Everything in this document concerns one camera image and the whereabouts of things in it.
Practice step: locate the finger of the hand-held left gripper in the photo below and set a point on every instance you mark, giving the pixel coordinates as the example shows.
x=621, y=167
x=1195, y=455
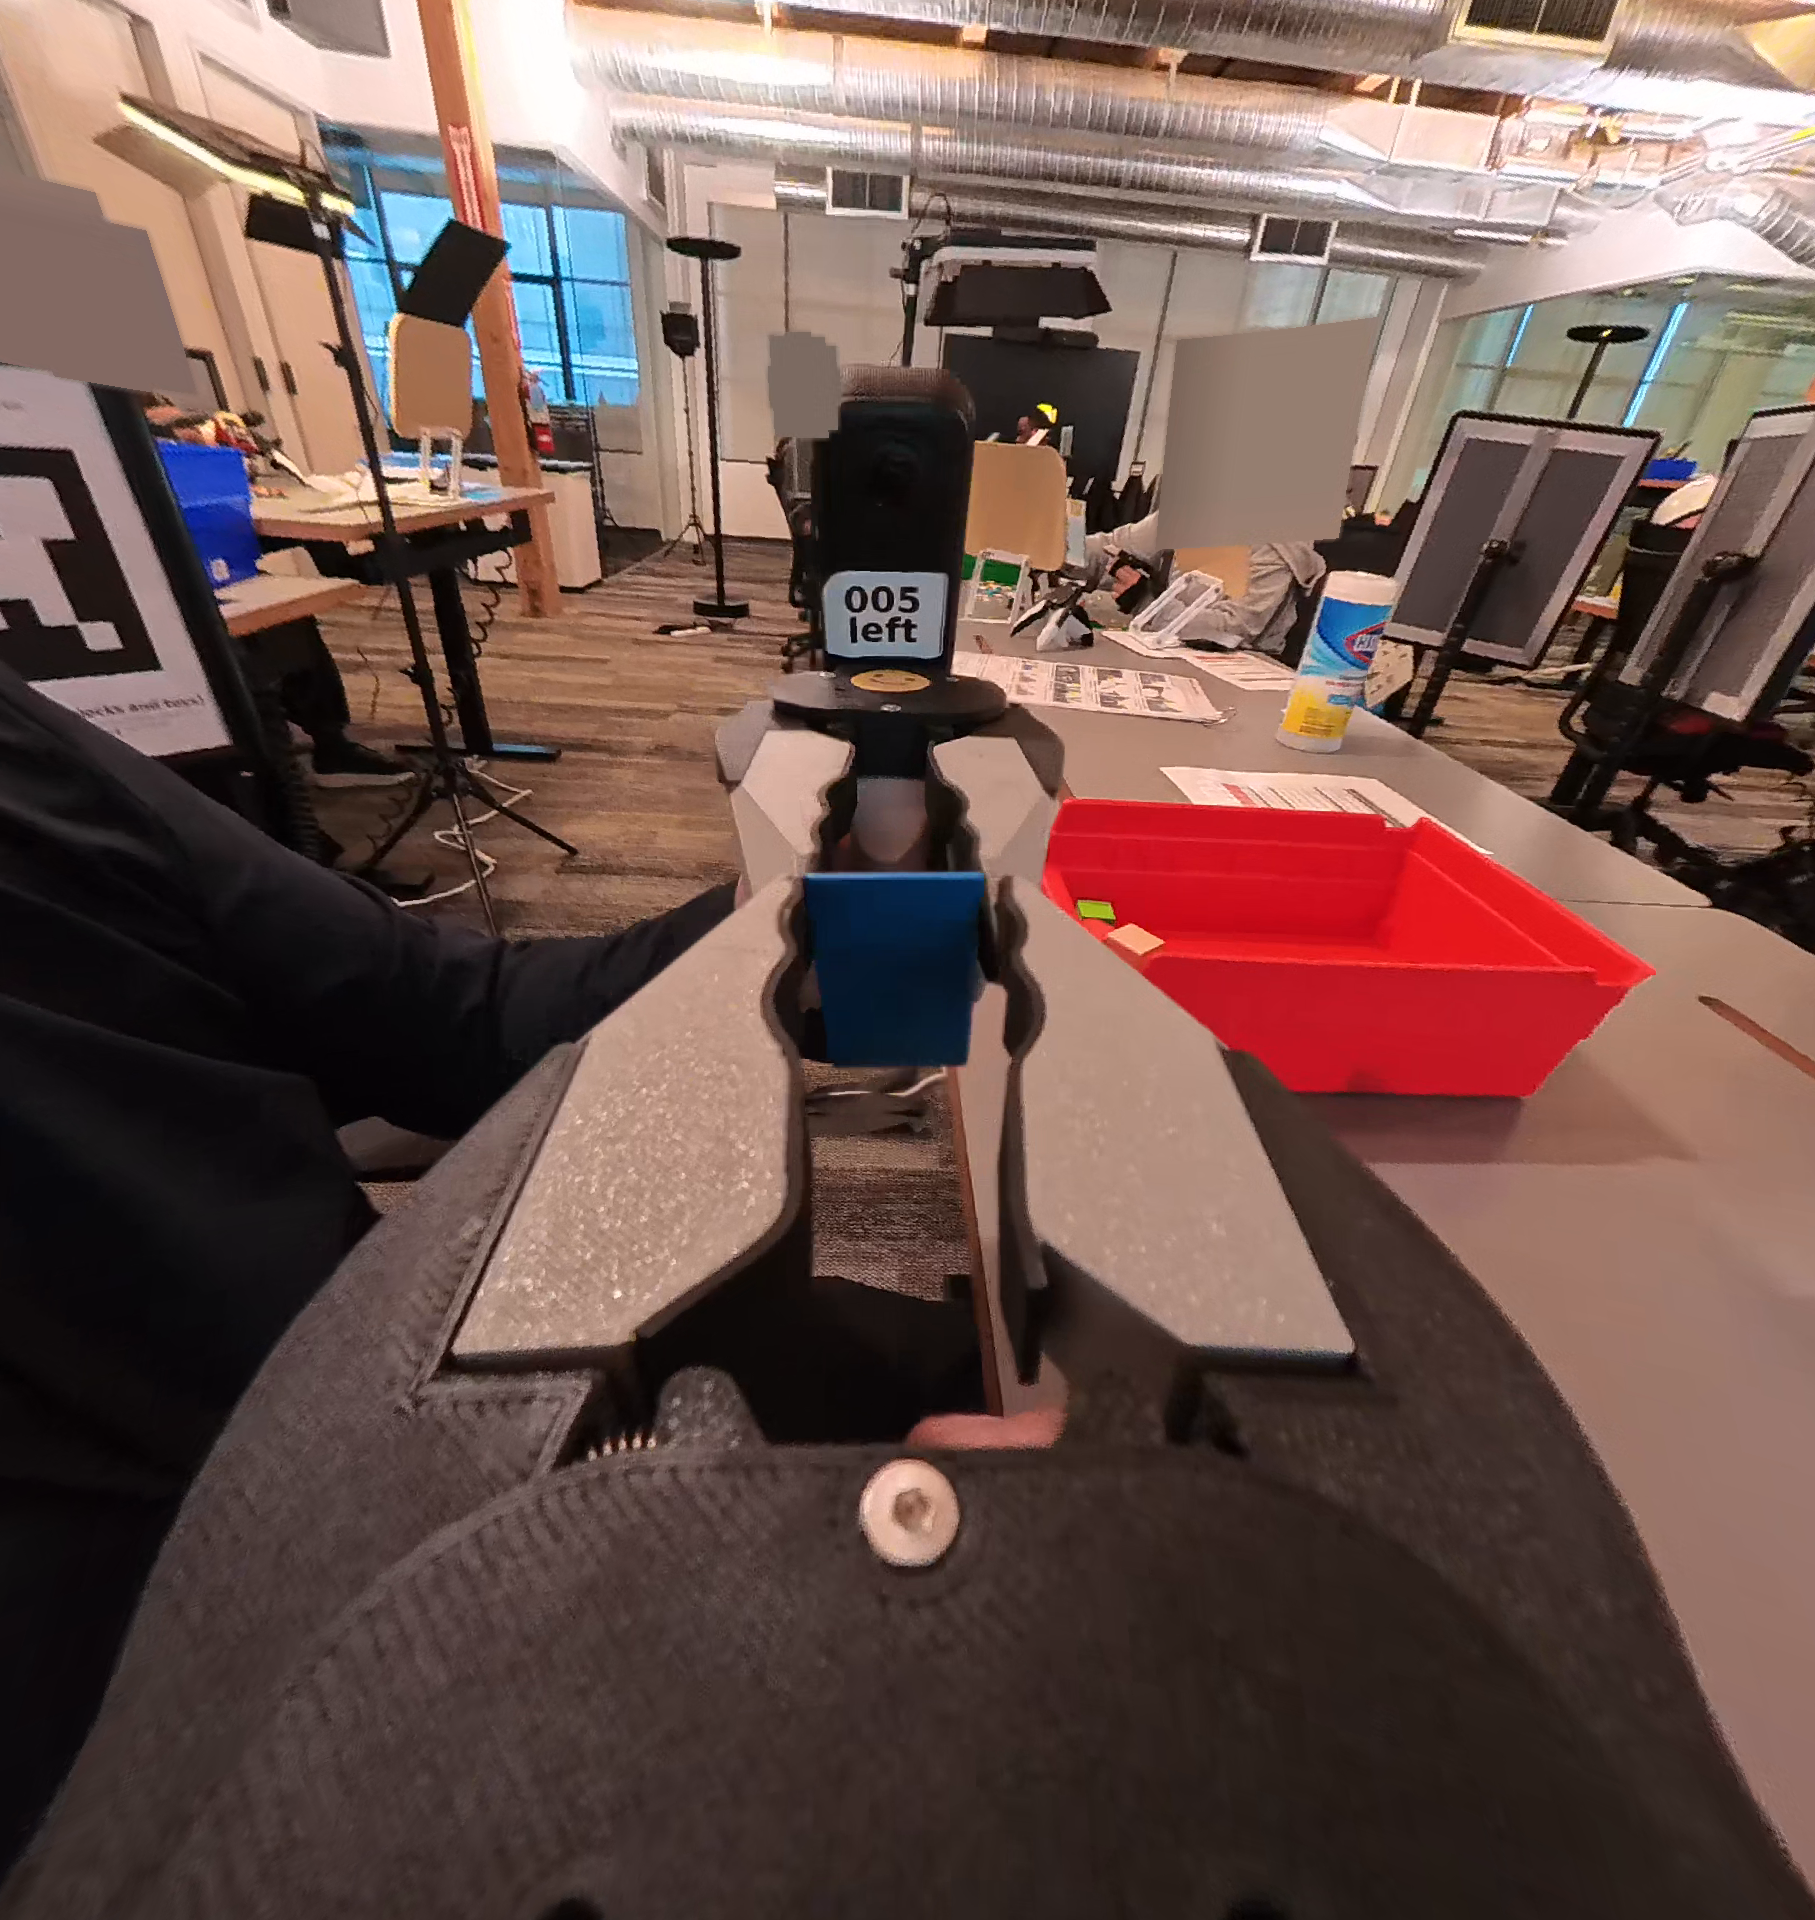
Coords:
x=1011, y=811
x=779, y=811

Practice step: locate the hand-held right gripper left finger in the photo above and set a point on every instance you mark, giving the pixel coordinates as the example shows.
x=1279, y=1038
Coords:
x=637, y=1184

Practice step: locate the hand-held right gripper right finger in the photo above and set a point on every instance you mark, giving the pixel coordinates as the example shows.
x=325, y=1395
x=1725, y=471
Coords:
x=1161, y=1201

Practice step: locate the blue rectangular wooden block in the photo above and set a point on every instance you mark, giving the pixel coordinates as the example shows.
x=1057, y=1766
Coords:
x=891, y=968

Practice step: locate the red plastic bin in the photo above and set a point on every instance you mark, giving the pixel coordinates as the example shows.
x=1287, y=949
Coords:
x=1371, y=1005

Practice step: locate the person's left forearm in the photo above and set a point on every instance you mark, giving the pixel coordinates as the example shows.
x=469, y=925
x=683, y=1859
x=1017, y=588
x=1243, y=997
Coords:
x=395, y=990

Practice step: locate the pale wooden board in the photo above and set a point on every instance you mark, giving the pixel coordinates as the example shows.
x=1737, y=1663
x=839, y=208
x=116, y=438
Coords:
x=1015, y=502

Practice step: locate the printed paper sheet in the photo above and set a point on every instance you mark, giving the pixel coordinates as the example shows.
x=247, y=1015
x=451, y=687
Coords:
x=1267, y=793
x=1101, y=687

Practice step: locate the natural wooden block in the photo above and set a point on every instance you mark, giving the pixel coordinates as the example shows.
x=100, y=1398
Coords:
x=1137, y=941

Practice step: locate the black overhead light box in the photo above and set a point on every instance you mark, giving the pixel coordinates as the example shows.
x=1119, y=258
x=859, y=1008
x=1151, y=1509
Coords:
x=1011, y=292

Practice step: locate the disinfecting wipes canister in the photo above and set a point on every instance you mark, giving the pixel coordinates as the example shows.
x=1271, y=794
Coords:
x=1335, y=660

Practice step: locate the wooden top standing desk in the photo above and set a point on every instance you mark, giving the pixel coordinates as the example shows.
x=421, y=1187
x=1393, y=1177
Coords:
x=395, y=511

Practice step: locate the person's dark clothed body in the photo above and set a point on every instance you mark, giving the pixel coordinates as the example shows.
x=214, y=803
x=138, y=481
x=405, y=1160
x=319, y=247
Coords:
x=96, y=1274

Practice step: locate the grey panel on black stand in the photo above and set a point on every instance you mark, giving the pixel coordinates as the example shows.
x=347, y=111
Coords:
x=1521, y=525
x=1769, y=555

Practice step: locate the blue plastic bin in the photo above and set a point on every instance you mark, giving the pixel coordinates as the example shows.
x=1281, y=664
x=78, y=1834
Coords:
x=210, y=511

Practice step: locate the black tripod light stand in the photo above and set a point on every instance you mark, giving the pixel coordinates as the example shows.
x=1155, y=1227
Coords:
x=293, y=225

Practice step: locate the black office chair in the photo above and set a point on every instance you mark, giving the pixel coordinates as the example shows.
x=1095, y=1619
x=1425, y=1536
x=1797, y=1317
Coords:
x=1671, y=764

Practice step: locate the fiducial marker poster board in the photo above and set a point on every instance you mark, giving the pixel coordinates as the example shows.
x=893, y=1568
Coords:
x=36, y=540

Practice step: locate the black wall screen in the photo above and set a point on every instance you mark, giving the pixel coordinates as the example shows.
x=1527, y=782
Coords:
x=1087, y=391

